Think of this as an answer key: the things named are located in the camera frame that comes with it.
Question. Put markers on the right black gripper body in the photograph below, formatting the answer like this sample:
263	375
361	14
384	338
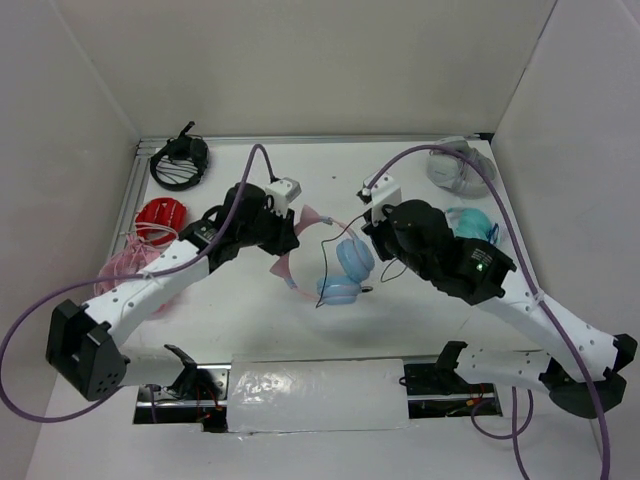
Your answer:
383	237

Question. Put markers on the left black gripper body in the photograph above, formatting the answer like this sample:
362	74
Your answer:
271	230

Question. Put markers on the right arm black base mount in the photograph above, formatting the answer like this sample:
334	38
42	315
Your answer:
432	394

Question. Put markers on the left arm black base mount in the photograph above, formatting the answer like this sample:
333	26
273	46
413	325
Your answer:
200	400

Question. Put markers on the white grey headphones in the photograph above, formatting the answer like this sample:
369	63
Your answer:
452	174

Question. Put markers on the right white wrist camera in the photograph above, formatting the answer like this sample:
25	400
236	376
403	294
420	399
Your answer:
385	192

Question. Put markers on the teal headphones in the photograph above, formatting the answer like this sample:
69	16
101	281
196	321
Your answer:
472	223

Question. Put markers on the black headphones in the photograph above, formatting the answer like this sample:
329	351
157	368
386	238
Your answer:
182	162

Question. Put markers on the shiny white tape sheet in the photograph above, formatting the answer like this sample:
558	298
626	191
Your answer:
313	396

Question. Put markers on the pink blue cat-ear headphones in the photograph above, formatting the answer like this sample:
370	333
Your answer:
353	255

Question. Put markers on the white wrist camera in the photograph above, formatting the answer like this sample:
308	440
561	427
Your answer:
385	192
280	194

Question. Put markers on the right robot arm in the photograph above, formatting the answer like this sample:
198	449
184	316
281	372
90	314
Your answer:
575	364

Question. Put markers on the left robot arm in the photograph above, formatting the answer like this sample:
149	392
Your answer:
84	340

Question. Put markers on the red headphones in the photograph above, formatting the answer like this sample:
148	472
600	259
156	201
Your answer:
160	220

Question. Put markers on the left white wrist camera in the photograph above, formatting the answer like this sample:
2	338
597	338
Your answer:
280	194

